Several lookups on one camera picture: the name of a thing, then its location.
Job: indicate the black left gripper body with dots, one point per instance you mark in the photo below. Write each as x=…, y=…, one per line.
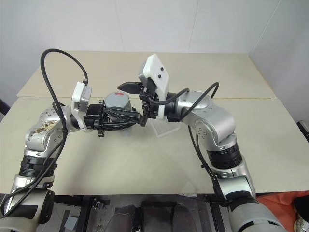
x=94, y=119

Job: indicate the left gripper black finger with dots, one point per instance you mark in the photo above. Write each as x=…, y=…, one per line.
x=120, y=123
x=120, y=114

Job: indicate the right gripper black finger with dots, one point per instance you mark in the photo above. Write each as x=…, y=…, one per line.
x=130, y=87
x=145, y=115

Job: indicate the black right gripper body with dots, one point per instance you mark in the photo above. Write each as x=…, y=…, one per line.
x=147, y=95

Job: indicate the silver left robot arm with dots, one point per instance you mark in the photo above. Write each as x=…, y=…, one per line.
x=38, y=141

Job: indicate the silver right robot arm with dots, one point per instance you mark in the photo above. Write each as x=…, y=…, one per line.
x=217, y=120

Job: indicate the gray jar lid red sticker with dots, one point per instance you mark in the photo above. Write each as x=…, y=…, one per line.
x=118, y=100

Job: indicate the clear plastic box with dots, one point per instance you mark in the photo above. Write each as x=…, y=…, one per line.
x=166, y=129

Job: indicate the dark object at table side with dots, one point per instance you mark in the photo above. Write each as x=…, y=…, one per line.
x=3, y=107

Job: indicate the dark rounded shape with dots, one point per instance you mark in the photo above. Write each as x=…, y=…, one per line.
x=125, y=220

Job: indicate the orange cloth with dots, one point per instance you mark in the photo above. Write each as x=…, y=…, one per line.
x=275, y=201

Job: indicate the black object with grey edge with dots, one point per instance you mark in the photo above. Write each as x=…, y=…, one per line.
x=304, y=130

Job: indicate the dark round container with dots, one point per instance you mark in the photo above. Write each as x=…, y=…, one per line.
x=302, y=207

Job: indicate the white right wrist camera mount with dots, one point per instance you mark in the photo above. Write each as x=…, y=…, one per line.
x=157, y=70

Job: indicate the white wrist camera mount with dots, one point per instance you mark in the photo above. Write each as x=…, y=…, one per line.
x=78, y=95
x=157, y=70

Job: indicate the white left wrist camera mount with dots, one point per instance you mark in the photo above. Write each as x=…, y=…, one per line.
x=78, y=95

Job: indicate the black table frame bar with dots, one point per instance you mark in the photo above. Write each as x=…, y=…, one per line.
x=144, y=197

